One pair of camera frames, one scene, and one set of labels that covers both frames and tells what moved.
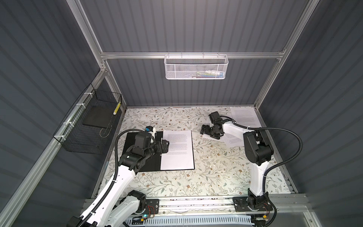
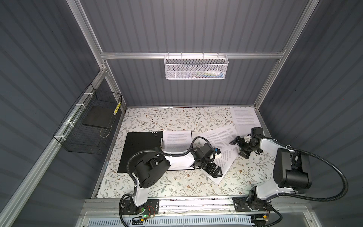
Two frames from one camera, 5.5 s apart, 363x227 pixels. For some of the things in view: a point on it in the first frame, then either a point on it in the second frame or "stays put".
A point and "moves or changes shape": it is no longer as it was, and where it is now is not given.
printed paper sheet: [230, 139] moves or changes shape
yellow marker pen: [116, 108] stays put
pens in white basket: [209, 74] stays put
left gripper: [159, 151] → [215, 175]
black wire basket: [86, 128] stays put
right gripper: [207, 127] → [246, 154]
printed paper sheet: [246, 116] stays put
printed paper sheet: [179, 155] stays put
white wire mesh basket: [196, 66] stays put
